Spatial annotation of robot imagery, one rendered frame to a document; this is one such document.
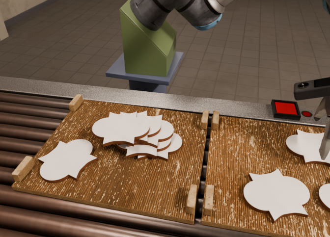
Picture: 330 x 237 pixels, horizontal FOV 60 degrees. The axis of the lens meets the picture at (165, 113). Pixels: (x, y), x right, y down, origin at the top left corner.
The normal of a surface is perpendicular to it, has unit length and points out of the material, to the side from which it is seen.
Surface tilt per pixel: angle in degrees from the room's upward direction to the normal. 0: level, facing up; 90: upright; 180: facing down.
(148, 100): 0
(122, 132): 0
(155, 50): 90
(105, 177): 0
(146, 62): 90
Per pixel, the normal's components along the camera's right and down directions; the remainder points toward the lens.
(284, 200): 0.00, -0.79
